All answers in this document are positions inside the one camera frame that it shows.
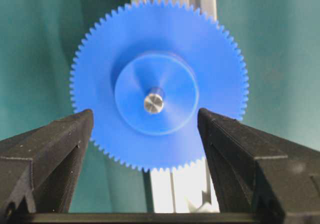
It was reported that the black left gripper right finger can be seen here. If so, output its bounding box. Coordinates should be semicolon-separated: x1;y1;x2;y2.
197;108;320;224

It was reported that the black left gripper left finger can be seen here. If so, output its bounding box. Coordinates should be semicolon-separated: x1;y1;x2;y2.
0;109;94;224

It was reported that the large blue plastic gear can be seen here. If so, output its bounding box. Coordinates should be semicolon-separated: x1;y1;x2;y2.
69;0;249;172

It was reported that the silver aluminium extrusion rail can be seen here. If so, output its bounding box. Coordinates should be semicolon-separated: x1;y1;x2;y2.
131;0;219;213

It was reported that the steel shaft on rail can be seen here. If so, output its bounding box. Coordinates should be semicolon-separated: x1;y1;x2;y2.
143;87;165;114

